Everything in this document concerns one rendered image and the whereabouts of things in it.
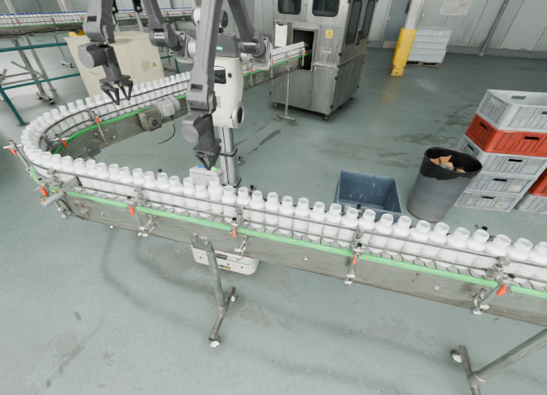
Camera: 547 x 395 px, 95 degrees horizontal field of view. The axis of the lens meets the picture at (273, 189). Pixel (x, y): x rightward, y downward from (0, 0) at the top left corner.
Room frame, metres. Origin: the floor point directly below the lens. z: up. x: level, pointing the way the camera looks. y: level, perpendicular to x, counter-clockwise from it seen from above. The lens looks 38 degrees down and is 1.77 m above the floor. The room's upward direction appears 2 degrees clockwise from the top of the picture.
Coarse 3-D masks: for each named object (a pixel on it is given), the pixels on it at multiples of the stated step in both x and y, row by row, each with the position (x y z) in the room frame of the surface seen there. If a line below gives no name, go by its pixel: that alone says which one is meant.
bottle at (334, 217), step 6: (336, 204) 0.69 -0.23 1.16; (330, 210) 0.67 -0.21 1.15; (336, 210) 0.66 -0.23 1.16; (330, 216) 0.67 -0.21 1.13; (336, 216) 0.66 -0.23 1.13; (330, 222) 0.65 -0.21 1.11; (336, 222) 0.65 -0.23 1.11; (324, 228) 0.67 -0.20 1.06; (330, 228) 0.65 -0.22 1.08; (336, 228) 0.65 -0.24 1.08; (324, 234) 0.66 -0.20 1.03; (330, 234) 0.65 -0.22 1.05; (336, 234) 0.66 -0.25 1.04; (330, 240) 0.65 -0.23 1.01
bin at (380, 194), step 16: (352, 176) 1.23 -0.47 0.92; (368, 176) 1.21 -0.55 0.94; (384, 176) 1.20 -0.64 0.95; (336, 192) 1.14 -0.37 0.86; (352, 192) 1.22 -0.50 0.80; (368, 192) 1.20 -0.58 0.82; (384, 192) 1.18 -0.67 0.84; (368, 208) 0.92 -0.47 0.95; (384, 208) 1.14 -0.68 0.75; (400, 208) 0.92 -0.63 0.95
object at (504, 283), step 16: (64, 208) 0.87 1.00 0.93; (128, 208) 0.73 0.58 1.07; (240, 208) 0.70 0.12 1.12; (240, 224) 0.70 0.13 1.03; (352, 240) 0.62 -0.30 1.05; (240, 256) 0.65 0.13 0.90; (352, 272) 0.56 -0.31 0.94; (496, 272) 0.50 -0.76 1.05; (496, 288) 0.45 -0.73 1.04; (480, 304) 0.45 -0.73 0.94
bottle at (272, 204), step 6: (270, 192) 0.75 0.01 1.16; (270, 198) 0.72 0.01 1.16; (276, 198) 0.72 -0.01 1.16; (270, 204) 0.72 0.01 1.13; (276, 204) 0.72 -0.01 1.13; (270, 210) 0.70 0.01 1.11; (276, 210) 0.71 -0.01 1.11; (270, 216) 0.70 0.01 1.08; (276, 216) 0.71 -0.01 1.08; (270, 222) 0.71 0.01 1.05; (276, 222) 0.71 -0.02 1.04; (270, 228) 0.70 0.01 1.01; (276, 228) 0.71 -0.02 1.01
